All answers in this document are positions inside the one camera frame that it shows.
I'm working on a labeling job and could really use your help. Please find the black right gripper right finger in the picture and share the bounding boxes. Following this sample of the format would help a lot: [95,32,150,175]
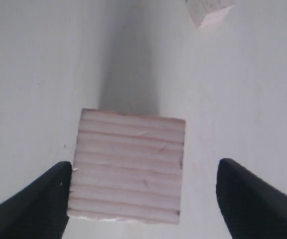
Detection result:
[216,158,287,239]

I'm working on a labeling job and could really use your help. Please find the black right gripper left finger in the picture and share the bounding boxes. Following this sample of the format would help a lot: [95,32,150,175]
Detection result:
[0,161,72,239]

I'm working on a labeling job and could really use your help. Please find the medium plain wooden cube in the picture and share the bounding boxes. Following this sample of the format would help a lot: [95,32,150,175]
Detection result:
[68,109,186,225]

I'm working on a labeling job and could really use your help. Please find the small wooden cube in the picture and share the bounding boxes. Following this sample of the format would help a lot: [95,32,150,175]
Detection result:
[186,0,235,28]

